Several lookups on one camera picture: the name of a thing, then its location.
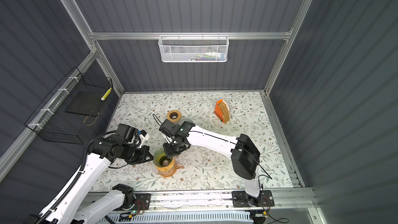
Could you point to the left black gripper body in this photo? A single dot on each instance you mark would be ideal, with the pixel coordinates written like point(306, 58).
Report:
point(135, 154)

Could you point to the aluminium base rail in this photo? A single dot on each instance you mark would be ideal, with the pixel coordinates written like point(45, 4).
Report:
point(222, 200)

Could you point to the floral table mat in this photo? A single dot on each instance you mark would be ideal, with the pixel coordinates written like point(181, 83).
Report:
point(203, 168)

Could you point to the white wire wall basket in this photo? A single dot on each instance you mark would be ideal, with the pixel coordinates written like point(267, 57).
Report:
point(175, 49)

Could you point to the black wire side basket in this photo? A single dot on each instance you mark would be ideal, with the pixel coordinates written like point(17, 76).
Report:
point(52, 124)

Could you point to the tubes in white basket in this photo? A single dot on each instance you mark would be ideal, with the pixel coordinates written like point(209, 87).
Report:
point(208, 56)

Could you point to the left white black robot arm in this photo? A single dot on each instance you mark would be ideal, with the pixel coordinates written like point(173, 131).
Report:
point(63, 209)

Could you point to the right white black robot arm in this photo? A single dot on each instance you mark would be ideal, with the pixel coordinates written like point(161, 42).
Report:
point(244, 155)

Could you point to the black foam pad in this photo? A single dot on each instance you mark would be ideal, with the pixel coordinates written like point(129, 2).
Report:
point(85, 104)

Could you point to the orange coffee filter holder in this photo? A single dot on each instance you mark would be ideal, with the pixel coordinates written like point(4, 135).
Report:
point(222, 111)

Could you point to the grey glass dripper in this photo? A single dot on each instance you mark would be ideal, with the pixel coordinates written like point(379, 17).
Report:
point(187, 120)

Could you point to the green glass dripper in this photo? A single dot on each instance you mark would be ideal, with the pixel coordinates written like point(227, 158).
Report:
point(161, 160)

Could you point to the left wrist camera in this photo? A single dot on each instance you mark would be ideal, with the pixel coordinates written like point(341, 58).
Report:
point(126, 134)

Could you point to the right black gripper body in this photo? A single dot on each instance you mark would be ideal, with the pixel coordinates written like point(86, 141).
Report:
point(172, 149)

